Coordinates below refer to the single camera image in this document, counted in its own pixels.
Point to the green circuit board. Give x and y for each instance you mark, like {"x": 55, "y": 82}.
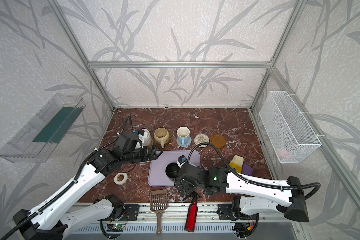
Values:
{"x": 114, "y": 227}

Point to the white tape roll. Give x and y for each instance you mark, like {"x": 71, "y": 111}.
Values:
{"x": 120, "y": 178}

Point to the red spray bottle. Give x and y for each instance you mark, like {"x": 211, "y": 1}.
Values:
{"x": 192, "y": 212}

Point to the black mug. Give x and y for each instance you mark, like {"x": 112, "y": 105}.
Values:
{"x": 172, "y": 171}

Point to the white wire wall basket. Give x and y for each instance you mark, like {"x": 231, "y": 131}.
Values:
{"x": 287, "y": 127}

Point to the beige ceramic mug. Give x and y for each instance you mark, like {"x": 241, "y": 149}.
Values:
{"x": 162, "y": 135}

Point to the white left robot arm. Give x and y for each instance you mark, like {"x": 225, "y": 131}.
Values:
{"x": 49, "y": 221}

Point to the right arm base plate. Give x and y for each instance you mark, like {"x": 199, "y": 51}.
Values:
{"x": 225, "y": 211}

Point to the brown wooden coaster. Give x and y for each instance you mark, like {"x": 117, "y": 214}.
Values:
{"x": 159, "y": 145}

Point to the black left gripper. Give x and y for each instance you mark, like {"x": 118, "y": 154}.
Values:
{"x": 150, "y": 153}

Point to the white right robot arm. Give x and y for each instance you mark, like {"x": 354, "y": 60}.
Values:
{"x": 253, "y": 195}

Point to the multicolour woven coaster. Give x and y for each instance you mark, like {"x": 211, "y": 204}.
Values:
{"x": 201, "y": 139}

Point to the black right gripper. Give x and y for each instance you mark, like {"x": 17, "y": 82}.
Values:
{"x": 184, "y": 186}

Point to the dark wooden coaster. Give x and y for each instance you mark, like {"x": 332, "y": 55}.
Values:
{"x": 218, "y": 141}

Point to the white speckled mug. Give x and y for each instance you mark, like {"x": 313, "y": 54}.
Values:
{"x": 148, "y": 140}

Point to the white and blue mug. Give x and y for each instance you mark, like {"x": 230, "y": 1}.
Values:
{"x": 183, "y": 133}

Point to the yellow black work glove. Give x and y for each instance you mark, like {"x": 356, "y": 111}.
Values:
{"x": 237, "y": 163}

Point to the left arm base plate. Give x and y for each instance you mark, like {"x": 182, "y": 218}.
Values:
{"x": 130, "y": 213}

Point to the brown litter scoop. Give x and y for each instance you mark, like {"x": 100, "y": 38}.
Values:
{"x": 158, "y": 204}

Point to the pink item in basket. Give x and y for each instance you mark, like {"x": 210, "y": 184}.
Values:
{"x": 283, "y": 153}

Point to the blue grey woven coaster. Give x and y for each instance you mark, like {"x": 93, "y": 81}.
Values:
{"x": 185, "y": 145}

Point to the lilac plastic tray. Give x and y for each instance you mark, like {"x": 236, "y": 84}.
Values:
{"x": 157, "y": 175}

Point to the clear plastic wall shelf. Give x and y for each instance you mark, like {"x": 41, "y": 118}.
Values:
{"x": 35, "y": 142}

